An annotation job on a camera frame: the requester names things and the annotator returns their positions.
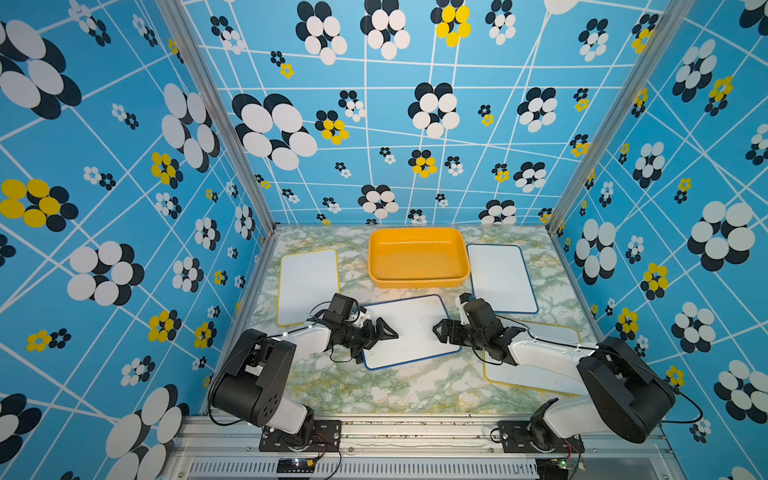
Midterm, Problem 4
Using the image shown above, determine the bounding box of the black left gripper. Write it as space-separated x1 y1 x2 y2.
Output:
341 316 400 362

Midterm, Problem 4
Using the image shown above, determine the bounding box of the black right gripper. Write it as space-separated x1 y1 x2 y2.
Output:
430 320 486 352

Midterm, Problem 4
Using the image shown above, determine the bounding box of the blue-framed whiteboard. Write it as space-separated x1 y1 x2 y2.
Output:
467 244 539 315
363 294 461 371

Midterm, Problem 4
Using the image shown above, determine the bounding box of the yellow-framed whiteboard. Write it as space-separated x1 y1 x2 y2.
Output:
276 249 340 327
483 321 587 396

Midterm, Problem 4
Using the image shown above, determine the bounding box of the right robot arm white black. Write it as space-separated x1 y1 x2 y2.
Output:
433 294 676 451

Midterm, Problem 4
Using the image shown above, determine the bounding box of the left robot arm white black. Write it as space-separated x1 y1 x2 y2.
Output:
208 317 399 445

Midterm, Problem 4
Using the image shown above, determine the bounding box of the yellow plastic storage box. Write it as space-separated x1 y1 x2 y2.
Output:
368 227 471 289

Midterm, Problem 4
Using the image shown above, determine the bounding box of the left green circuit board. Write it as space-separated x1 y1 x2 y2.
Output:
276 457 316 479

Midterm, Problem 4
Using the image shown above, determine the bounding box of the green circuit board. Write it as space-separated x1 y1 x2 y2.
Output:
536 459 570 480
276 457 316 479

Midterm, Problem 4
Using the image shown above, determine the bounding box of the right green circuit board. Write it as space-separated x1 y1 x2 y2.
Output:
536 459 570 480

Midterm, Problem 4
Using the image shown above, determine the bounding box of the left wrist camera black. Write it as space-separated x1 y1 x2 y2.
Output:
324 293 358 323

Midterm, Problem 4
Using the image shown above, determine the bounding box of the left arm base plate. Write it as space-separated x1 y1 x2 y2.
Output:
258 420 342 453

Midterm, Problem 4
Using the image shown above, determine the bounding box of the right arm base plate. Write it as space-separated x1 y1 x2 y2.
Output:
489 420 584 456

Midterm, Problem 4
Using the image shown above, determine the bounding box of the aluminium front rail frame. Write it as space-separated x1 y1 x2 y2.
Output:
161 415 685 479

